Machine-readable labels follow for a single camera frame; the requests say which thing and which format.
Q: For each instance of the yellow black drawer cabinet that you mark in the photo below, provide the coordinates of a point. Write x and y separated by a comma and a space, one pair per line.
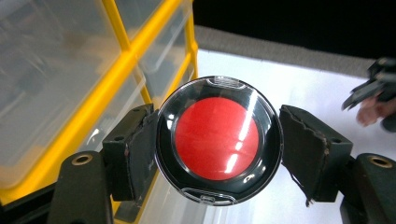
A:
93, 102

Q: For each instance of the set of clear drawers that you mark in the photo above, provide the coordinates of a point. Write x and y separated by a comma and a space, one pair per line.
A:
46, 77

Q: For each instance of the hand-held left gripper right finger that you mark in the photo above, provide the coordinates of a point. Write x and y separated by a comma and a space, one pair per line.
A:
314, 155

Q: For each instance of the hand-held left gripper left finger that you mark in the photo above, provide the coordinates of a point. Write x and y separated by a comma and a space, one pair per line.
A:
134, 155

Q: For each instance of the round red black compact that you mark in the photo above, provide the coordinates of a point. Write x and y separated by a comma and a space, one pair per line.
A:
216, 138

